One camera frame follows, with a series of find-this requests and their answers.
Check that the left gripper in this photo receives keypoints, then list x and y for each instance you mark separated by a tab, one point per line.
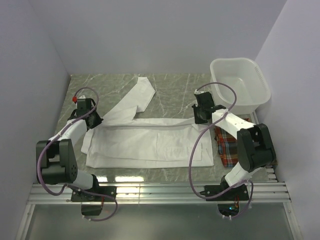
98	120

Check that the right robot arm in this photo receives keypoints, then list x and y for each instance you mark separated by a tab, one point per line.
255	148

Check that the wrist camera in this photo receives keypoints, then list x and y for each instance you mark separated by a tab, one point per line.
198	92
76	98

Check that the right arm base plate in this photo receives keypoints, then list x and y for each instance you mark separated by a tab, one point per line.
239	193

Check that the folded plaid shirt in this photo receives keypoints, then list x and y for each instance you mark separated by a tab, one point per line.
225	136

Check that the white long sleeve shirt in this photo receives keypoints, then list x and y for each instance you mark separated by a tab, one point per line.
124	141

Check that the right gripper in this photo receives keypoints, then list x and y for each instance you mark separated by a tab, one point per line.
197	120

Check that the white plastic basin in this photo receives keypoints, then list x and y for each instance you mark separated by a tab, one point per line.
243	76

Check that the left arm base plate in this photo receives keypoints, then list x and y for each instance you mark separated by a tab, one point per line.
103	193

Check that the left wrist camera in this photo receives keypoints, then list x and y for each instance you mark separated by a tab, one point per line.
76	98

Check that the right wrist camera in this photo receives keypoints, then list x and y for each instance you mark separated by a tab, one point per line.
198	92

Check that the aluminium mounting rail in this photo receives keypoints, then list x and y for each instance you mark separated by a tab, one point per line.
161	193

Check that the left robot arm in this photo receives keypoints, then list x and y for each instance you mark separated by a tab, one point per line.
56	164

